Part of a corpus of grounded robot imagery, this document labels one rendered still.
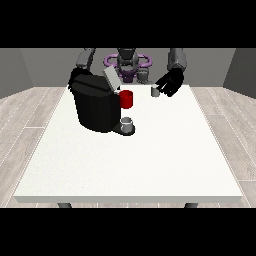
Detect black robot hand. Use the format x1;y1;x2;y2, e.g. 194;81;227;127
67;66;93;89
155;68;185;98

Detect small grey coffee pod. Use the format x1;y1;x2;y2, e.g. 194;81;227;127
150;84;161;98

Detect pale grey machine lid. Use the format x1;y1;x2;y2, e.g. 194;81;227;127
102;65;122;92

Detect black coffee machine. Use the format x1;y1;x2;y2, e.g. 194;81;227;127
70;73;136;137

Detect red pod holder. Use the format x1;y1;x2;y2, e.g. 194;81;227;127
118;89;134;110

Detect grey robot trunk purple rings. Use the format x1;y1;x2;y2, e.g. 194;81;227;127
103;48;153;84

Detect small grey cup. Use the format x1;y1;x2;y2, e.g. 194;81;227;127
120;116;134;133

